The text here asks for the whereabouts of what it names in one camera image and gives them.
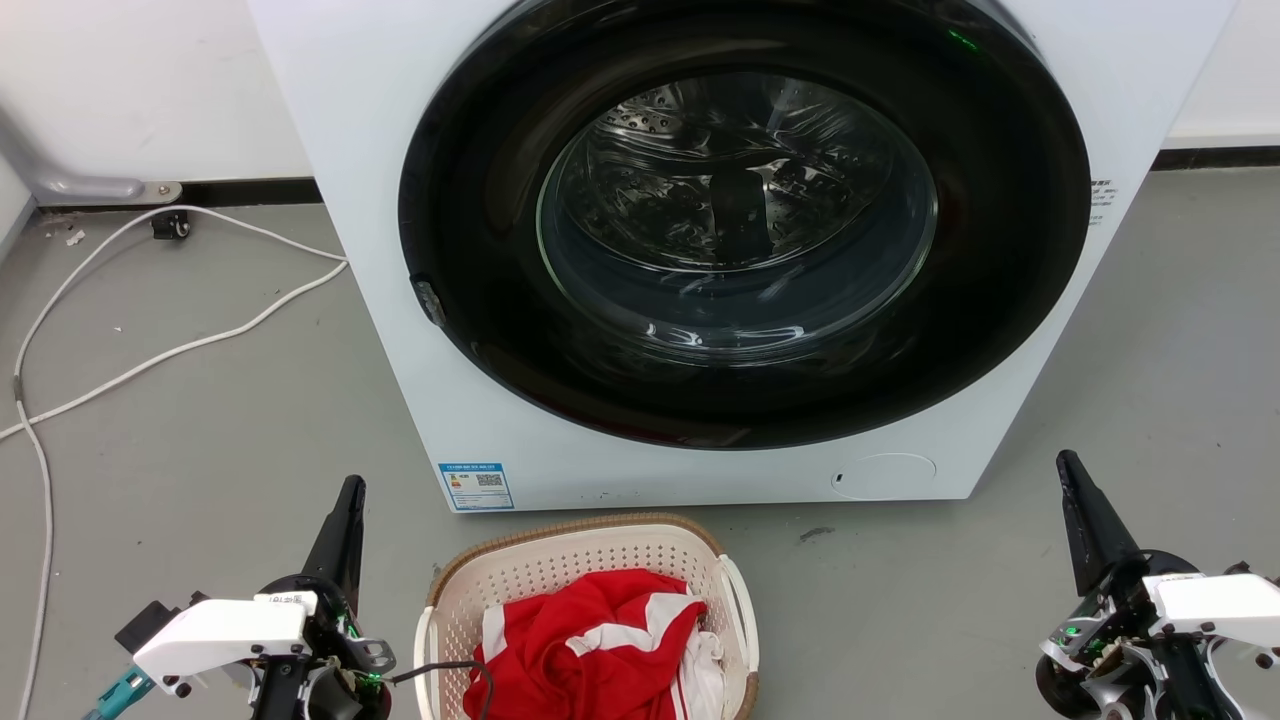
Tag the blue energy label sticker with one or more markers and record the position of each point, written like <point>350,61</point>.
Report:
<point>476,487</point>

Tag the cream perforated laundry basket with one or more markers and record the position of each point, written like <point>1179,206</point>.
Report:
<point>560,555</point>

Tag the black round washer door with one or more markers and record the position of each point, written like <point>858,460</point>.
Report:
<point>1000,250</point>

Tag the grey pipe with bracket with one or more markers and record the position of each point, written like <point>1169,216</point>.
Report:
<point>70,186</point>

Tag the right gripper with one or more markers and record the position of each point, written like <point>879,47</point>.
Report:
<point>1200,605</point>

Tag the red and white garment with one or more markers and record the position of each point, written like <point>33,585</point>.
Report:
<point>590,660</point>

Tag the round white filter cover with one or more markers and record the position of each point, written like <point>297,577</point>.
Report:
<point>885,476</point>

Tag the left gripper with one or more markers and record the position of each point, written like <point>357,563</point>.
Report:
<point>225,630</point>

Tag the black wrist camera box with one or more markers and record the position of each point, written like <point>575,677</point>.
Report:
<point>140,628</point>

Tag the white front-load washing machine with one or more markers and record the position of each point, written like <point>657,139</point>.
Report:
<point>380,150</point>

